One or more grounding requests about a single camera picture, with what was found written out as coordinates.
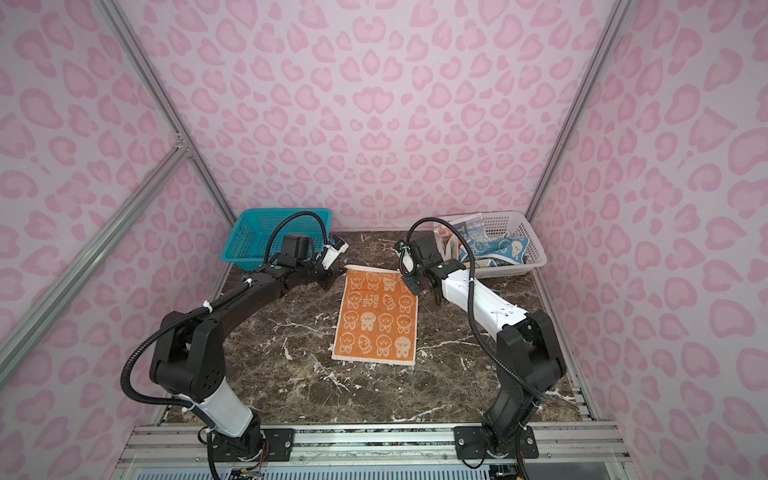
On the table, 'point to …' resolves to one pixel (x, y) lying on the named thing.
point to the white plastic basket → (510, 223)
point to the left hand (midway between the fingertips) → (343, 262)
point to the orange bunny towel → (378, 317)
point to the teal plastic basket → (248, 231)
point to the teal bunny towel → (513, 249)
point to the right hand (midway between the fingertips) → (419, 270)
